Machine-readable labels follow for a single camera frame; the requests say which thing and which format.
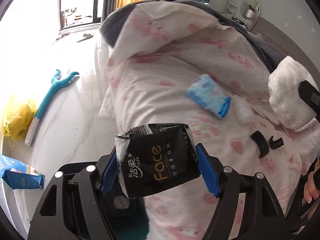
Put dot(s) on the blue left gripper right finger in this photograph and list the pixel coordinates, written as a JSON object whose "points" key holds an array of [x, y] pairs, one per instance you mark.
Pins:
{"points": [[210, 168]]}

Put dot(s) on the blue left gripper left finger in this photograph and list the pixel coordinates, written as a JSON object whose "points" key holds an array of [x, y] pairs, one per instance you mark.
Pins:
{"points": [[109, 174]]}

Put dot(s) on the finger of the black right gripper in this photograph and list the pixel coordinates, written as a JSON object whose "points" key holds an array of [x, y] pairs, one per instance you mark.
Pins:
{"points": [[261, 142], [275, 144]]}

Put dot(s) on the clear plastic wrapper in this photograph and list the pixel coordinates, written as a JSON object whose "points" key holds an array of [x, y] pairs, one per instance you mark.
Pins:
{"points": [[242, 110]]}

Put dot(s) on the black Face tissue pack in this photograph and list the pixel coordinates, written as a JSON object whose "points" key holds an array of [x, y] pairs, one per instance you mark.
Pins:
{"points": [[153, 158]]}

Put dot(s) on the blue tissue pack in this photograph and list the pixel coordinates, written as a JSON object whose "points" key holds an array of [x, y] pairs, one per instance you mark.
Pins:
{"points": [[210, 96]]}

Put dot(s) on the person right hand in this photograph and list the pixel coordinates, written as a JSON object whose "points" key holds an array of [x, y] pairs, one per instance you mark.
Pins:
{"points": [[310, 190]]}

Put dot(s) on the white paper towel sheet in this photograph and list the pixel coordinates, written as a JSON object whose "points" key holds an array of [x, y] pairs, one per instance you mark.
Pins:
{"points": [[107, 107]]}

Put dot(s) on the blue paper package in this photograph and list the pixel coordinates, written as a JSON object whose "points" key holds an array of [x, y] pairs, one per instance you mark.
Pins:
{"points": [[19, 175]]}

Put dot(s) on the teal long plush toy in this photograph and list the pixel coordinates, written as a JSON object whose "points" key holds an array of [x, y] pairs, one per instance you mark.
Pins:
{"points": [[56, 84]]}

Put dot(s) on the yellow plastic bag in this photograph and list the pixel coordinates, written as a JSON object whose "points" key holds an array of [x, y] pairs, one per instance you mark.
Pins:
{"points": [[17, 115]]}

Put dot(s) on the beige bed headboard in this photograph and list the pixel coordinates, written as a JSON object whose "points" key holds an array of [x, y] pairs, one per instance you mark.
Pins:
{"points": [[280, 40]]}

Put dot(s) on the pink patterned white blanket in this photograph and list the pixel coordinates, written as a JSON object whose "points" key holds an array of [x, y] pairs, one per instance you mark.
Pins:
{"points": [[161, 50]]}

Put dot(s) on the dark window frame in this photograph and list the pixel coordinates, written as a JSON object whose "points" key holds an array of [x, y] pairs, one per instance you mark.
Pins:
{"points": [[75, 13]]}

